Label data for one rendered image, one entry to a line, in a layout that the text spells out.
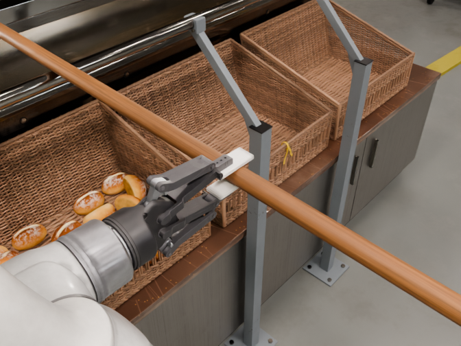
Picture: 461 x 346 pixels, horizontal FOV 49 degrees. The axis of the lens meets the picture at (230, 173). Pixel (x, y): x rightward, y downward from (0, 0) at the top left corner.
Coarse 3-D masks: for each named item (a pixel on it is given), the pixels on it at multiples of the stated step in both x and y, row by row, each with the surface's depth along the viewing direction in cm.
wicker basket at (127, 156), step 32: (64, 128) 148; (96, 128) 155; (128, 128) 148; (0, 160) 136; (32, 160) 143; (64, 160) 150; (96, 160) 158; (128, 160) 158; (160, 160) 144; (0, 192) 138; (32, 192) 145; (64, 192) 152; (160, 256) 132; (128, 288) 127
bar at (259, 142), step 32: (256, 0) 134; (320, 0) 151; (160, 32) 115; (192, 32) 124; (96, 64) 105; (352, 64) 155; (0, 96) 93; (352, 96) 158; (256, 128) 123; (352, 128) 164; (256, 160) 129; (352, 160) 175; (256, 224) 142; (256, 256) 150; (320, 256) 216; (256, 288) 161; (256, 320) 173
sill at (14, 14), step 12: (12, 0) 128; (24, 0) 128; (36, 0) 129; (48, 0) 131; (60, 0) 134; (72, 0) 136; (0, 12) 123; (12, 12) 125; (24, 12) 128; (36, 12) 130
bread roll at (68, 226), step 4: (72, 220) 143; (64, 224) 141; (68, 224) 141; (72, 224) 142; (76, 224) 143; (80, 224) 144; (60, 228) 140; (64, 228) 140; (68, 228) 140; (72, 228) 141; (56, 232) 139; (60, 232) 139; (64, 232) 139; (68, 232) 140; (52, 236) 140; (56, 236) 139; (60, 236) 139; (52, 240) 139
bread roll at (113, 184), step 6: (114, 174) 158; (120, 174) 158; (126, 174) 160; (108, 180) 157; (114, 180) 157; (120, 180) 158; (102, 186) 157; (108, 186) 156; (114, 186) 157; (120, 186) 158; (108, 192) 157; (114, 192) 157
